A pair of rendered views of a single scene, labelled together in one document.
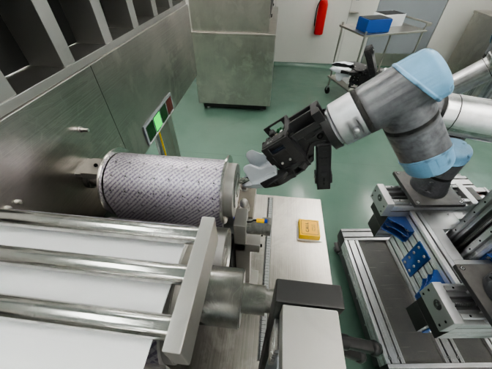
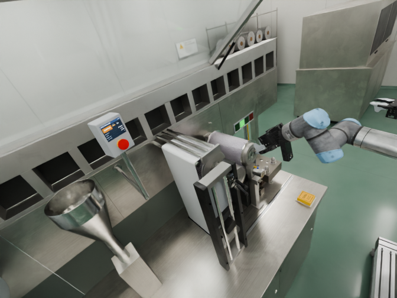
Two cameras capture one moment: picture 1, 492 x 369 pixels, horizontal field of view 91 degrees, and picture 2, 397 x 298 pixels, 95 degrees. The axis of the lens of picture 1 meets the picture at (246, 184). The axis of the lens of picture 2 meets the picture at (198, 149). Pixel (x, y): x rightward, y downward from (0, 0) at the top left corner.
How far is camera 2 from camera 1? 0.54 m
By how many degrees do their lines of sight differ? 39
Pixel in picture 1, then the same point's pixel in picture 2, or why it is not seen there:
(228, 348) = not seen: hidden behind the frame
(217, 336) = not seen: hidden behind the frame
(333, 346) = (225, 167)
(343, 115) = (285, 129)
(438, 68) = (312, 116)
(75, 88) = (211, 109)
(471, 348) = not seen: outside the picture
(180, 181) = (231, 144)
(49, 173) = (197, 133)
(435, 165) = (324, 156)
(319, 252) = (305, 211)
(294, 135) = (270, 134)
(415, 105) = (307, 128)
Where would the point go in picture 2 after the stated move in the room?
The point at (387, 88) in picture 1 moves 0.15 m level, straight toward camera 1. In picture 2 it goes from (298, 121) to (262, 135)
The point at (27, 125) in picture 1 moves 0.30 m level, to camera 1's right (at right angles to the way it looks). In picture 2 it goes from (196, 119) to (241, 126)
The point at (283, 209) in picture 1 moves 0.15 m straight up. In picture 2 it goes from (297, 183) to (299, 165)
